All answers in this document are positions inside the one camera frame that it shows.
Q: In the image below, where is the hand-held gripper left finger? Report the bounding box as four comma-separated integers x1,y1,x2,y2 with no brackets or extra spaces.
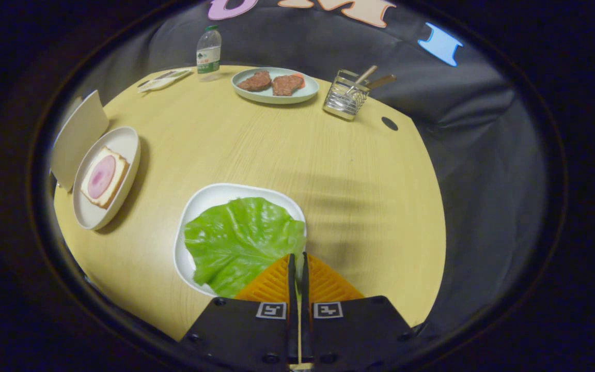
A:
180,253,299,371

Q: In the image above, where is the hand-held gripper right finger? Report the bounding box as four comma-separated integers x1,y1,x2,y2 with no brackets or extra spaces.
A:
300,252,417,371

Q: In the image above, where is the green lettuce leaf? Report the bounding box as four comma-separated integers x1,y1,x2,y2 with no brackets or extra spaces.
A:
184,197,307,298

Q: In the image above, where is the white square plate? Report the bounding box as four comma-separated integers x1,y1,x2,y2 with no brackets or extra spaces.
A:
174,183,307,298

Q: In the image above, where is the bread slice under ham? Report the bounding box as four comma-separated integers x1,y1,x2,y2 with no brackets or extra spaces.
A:
81,146,130,209

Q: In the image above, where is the pink ham slice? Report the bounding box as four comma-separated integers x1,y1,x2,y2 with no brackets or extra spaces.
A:
87,155,116,199

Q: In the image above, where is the round cream plate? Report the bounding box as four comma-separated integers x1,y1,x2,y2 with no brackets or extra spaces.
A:
72,127,142,231

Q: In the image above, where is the pale green oval plate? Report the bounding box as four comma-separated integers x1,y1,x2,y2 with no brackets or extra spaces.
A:
231,67,320,105

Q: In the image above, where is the brown meat patty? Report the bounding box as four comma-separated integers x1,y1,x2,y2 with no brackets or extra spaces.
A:
237,71,272,92
272,74,306,97

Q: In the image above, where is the cream toaster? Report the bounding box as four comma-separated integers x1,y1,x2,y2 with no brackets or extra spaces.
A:
51,90,109,192

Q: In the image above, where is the white divided bean tray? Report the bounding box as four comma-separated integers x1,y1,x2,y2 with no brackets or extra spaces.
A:
137,68,194,94

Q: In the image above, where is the clear plastic water bottle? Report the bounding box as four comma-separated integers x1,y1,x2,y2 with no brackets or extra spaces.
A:
196,25,222,82

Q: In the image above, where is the wooden utensil handle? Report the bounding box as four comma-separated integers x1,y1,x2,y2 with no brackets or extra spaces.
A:
354,65,379,86
367,74,397,90

